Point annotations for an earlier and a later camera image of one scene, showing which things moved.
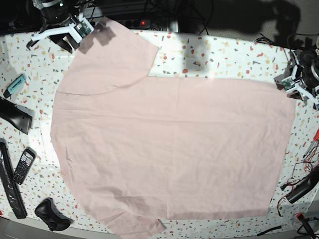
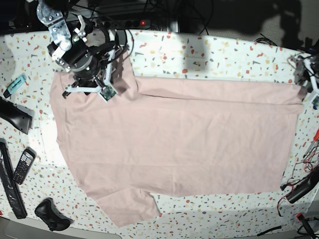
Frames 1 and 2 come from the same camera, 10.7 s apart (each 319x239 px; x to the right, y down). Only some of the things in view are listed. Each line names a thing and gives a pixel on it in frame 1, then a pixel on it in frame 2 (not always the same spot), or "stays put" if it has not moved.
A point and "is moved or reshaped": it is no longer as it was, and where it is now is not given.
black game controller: (55, 219) stays put
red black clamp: (301, 217) stays put
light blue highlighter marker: (14, 85) stays put
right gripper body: (55, 13) → (96, 76)
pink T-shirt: (136, 150) is moved or reshaped
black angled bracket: (21, 117) stays put
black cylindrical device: (306, 184) stays put
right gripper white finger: (71, 29) → (71, 88)
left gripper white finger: (308, 95) → (313, 80)
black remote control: (24, 165) stays put
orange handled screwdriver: (316, 139) stays put
